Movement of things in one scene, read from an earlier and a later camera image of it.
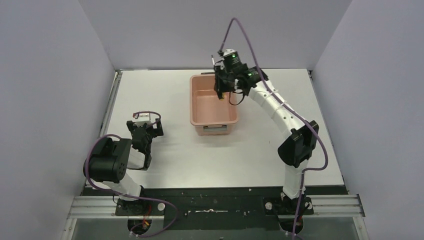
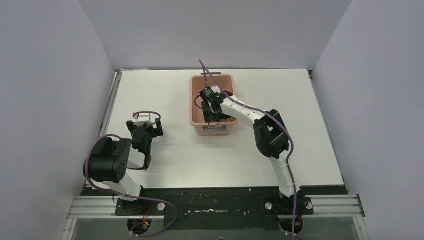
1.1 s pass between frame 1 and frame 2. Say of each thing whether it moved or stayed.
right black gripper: moved
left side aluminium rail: stayed
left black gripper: stayed
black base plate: stayed
